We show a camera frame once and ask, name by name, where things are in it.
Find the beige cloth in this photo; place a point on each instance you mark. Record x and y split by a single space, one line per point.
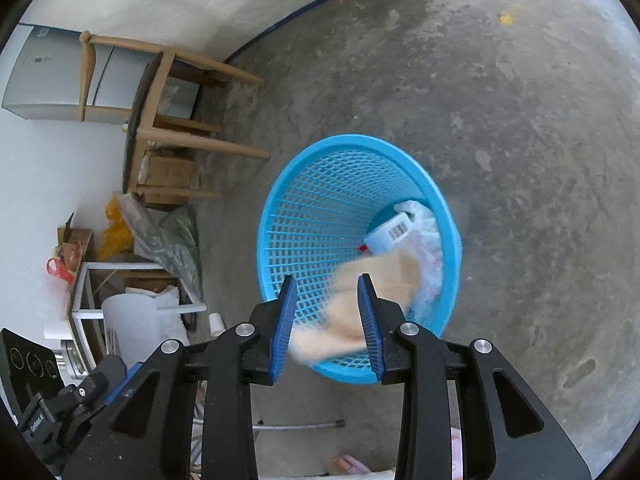
330 305

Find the red plastic bag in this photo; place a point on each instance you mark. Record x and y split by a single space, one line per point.
60 268

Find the yellow plastic bag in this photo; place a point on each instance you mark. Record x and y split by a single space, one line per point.
117 232

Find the pink slipper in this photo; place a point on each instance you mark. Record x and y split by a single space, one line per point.
350 464

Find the small white cup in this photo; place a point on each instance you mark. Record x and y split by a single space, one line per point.
216 323

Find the yellow paper scrap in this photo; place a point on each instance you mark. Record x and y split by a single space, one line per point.
506 19

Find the white side table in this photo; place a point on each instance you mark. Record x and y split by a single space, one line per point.
120 264

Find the grey refrigerator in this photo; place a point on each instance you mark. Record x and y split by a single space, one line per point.
45 75

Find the white pillow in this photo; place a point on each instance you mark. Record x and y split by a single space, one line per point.
172 296

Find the white bottle red label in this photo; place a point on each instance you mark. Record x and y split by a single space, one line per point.
387 232

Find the brown cardboard box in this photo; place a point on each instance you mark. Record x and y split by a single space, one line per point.
167 172
77 245

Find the grey plastic bag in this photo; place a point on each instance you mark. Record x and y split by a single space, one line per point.
160 245

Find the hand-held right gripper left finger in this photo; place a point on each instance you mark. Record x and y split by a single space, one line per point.
282 330

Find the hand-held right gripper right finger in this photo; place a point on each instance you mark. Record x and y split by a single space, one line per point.
372 330

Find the wooden chair dark seat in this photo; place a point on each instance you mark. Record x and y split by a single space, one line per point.
200 142

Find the black glossy panel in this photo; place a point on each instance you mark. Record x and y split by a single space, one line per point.
25 365

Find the grey metal cooker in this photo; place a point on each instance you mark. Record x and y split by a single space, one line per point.
72 357

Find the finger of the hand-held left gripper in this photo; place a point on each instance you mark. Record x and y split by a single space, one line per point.
122 385

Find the blue plastic basket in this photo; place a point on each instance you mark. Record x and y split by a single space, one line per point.
320 185

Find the thin metal rod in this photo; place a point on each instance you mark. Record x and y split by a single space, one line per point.
300 426

